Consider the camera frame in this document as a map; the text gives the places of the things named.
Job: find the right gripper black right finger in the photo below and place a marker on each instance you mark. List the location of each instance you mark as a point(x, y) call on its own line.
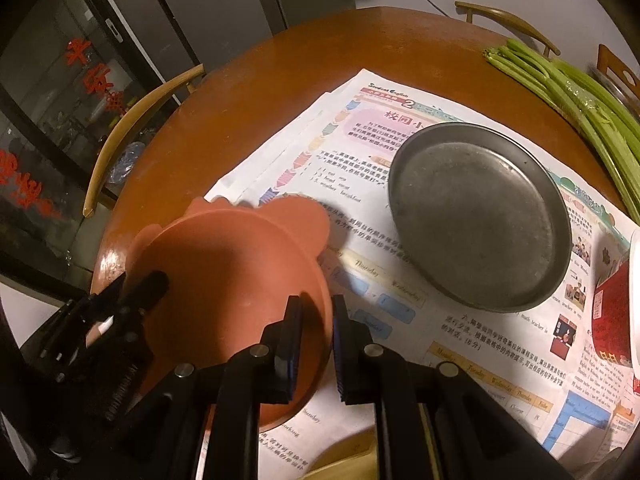
point(431, 422)

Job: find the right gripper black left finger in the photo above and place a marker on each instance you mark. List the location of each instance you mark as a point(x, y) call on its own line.
point(207, 421)

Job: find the terracotta plastic plate with ears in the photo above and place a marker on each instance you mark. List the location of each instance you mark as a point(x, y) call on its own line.
point(231, 270)

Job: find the yellow shell-shaped plate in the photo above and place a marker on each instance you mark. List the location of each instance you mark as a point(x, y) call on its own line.
point(355, 457)

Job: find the round grey metal pan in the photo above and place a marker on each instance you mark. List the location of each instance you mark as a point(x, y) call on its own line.
point(479, 217)

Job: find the red paper cup, left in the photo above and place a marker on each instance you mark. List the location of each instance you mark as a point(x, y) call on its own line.
point(615, 313)

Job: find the glass cabinet with red decals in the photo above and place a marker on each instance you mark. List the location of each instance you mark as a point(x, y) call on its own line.
point(70, 71)

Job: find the wooden chair, left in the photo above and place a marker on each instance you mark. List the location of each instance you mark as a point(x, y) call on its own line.
point(128, 127)

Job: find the bunch of green celery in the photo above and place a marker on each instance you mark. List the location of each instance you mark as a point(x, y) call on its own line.
point(604, 123)

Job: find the grey refrigerator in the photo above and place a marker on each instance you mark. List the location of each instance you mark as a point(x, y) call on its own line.
point(174, 35)

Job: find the wooden chair with cutout back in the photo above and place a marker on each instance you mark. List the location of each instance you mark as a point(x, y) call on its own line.
point(613, 68)

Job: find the wooden chair, far curved back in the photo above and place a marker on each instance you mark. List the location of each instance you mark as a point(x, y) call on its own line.
point(507, 20)

